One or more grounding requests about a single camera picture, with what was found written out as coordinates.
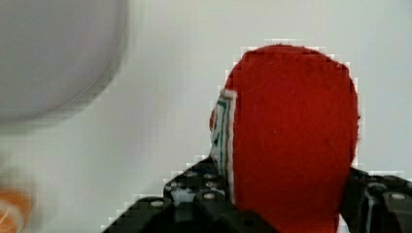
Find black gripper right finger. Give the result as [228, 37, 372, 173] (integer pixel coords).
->
[340, 168, 412, 233]

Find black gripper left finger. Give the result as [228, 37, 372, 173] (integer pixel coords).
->
[163, 157, 231, 206]

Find red felt ketchup bottle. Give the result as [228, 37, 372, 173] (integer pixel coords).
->
[210, 45, 360, 233]

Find orange felt slice toy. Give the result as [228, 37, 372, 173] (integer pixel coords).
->
[0, 188, 31, 233]

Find round grey plate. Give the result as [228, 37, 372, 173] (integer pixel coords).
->
[0, 0, 126, 121]

